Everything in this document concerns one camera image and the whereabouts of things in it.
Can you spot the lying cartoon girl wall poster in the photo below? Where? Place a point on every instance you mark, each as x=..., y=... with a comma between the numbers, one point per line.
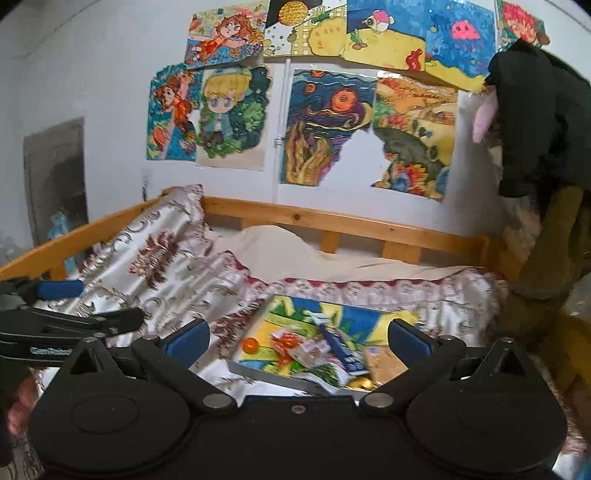
x=226, y=37

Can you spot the colourful drawing sheet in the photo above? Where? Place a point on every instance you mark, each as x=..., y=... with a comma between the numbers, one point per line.
x=286, y=318

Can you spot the white wall pipe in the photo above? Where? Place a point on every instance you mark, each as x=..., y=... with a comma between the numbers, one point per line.
x=282, y=115

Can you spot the blue swirl fish wall poster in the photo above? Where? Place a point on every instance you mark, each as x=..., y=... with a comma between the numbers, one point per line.
x=323, y=124

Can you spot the shallow metal tray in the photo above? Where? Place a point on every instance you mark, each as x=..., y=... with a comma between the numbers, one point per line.
x=263, y=371

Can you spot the pink cloth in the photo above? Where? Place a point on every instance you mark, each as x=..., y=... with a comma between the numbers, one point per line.
x=485, y=115

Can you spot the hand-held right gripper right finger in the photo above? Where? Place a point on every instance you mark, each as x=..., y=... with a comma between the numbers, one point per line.
x=408, y=341

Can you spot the red flower wall poster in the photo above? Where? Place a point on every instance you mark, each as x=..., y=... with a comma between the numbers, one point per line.
x=521, y=23

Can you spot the small orange ball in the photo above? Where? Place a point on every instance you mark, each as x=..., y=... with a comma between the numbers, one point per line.
x=250, y=345

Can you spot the grey wall panel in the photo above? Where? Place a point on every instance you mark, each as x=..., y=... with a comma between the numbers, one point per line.
x=57, y=184

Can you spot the wooden furniture frame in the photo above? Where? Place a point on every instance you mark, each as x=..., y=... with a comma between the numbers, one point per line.
x=572, y=346

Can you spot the blue packet with yellow faces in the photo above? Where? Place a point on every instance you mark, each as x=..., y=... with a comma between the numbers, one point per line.
x=339, y=346

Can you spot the black yellow grid wall poster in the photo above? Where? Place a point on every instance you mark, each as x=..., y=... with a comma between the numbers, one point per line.
x=291, y=27

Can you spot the blond cartoon child wall poster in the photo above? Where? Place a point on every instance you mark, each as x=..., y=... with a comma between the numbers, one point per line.
x=231, y=115

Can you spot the person's left hand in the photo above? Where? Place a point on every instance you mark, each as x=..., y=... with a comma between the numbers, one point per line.
x=25, y=399

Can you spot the yellow sand wall poster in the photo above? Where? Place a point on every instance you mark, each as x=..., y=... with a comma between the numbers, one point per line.
x=378, y=46

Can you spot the blue jellyfish wall poster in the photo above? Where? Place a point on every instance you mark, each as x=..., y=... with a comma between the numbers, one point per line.
x=461, y=32

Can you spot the orange-haired girl blue wall poster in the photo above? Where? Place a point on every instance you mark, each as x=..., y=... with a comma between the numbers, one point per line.
x=171, y=115

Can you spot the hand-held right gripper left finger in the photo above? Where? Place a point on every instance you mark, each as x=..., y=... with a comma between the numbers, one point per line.
x=184, y=341

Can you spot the floral satin blanket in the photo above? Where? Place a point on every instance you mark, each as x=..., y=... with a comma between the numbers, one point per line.
x=152, y=286

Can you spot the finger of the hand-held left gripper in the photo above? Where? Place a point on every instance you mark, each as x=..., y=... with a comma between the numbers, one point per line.
x=60, y=290
x=92, y=321

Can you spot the wooden bed frame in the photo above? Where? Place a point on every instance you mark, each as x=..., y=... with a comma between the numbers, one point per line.
x=300, y=217

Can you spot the white green snack packet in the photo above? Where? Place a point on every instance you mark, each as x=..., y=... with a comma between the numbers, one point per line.
x=323, y=374

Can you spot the orange snack packet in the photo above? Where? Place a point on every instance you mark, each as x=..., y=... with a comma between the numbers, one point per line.
x=286, y=344

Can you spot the black hanging garment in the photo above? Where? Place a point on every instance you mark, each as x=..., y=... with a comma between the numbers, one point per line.
x=540, y=120

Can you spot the clear rice cracker packet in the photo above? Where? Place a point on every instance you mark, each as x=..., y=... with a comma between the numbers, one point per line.
x=385, y=364

